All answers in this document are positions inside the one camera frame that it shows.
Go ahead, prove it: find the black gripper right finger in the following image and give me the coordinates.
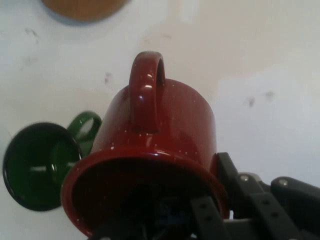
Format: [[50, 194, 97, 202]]
[[217, 151, 320, 240]]

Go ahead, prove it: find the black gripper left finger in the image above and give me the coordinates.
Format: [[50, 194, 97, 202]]
[[189, 196, 232, 240]]

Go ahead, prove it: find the red speckled mug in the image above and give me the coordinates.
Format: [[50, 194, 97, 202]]
[[60, 50, 230, 237]]

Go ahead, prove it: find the dark green mug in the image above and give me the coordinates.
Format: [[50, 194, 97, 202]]
[[2, 110, 103, 212]]

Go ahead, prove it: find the brown wooden mug tree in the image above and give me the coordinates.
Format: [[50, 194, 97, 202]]
[[39, 0, 132, 21]]

